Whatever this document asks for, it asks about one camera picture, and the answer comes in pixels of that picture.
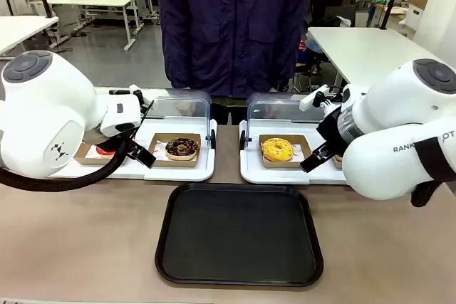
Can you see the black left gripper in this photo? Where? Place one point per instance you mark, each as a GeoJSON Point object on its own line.
{"type": "Point", "coordinates": [131, 145]}

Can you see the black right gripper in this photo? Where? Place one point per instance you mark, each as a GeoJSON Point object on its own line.
{"type": "Point", "coordinates": [331, 127]}

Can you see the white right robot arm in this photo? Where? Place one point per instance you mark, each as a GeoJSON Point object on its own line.
{"type": "Point", "coordinates": [392, 111]}

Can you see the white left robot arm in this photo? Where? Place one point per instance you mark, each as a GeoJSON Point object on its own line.
{"type": "Point", "coordinates": [46, 104]}

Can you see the brown cardboard donut tray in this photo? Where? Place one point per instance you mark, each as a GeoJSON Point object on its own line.
{"type": "Point", "coordinates": [192, 163]}
{"type": "Point", "coordinates": [301, 159]}
{"type": "Point", "coordinates": [338, 163]}
{"type": "Point", "coordinates": [83, 158]}

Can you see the white display tray base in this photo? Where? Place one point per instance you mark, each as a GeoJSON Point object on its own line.
{"type": "Point", "coordinates": [281, 176]}
{"type": "Point", "coordinates": [178, 174]}

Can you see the red glazed donut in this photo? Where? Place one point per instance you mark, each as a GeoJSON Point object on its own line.
{"type": "Point", "coordinates": [106, 151]}

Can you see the yellow glazed donut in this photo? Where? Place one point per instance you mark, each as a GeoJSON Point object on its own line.
{"type": "Point", "coordinates": [278, 149]}

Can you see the chocolate glazed donut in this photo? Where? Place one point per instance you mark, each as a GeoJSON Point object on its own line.
{"type": "Point", "coordinates": [182, 148]}

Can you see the black plastic serving tray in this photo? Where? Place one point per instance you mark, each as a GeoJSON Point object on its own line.
{"type": "Point", "coordinates": [238, 234]}

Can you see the clear plastic display lid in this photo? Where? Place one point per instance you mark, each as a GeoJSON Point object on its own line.
{"type": "Point", "coordinates": [278, 110]}
{"type": "Point", "coordinates": [185, 108]}

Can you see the large white table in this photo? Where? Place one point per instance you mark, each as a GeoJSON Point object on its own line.
{"type": "Point", "coordinates": [367, 51]}

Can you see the person in navy jacket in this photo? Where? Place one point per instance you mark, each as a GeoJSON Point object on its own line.
{"type": "Point", "coordinates": [231, 26]}

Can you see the white bench table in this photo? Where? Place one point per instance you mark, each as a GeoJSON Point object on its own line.
{"type": "Point", "coordinates": [89, 0]}

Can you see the white table with black edge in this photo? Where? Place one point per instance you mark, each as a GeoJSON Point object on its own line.
{"type": "Point", "coordinates": [21, 31]}

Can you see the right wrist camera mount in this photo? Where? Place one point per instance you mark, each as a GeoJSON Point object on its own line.
{"type": "Point", "coordinates": [313, 100]}

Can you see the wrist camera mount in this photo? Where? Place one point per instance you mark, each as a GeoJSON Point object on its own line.
{"type": "Point", "coordinates": [137, 95]}
{"type": "Point", "coordinates": [313, 100]}

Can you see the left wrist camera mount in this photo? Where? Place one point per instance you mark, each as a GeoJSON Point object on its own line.
{"type": "Point", "coordinates": [137, 95]}

